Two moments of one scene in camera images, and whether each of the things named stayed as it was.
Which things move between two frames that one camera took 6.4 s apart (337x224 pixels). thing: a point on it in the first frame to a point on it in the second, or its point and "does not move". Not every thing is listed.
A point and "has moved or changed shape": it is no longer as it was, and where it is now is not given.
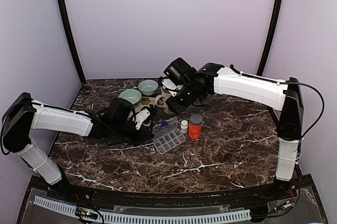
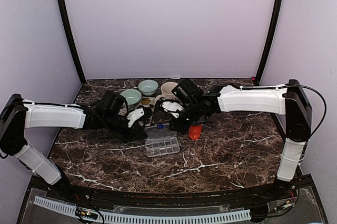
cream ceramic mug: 165,95 does not move
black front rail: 71,194 does not move
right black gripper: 176,107 to 181,127
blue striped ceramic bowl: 148,87 does not move
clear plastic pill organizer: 166,142 has moved or changed shape
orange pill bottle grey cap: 195,126 does not move
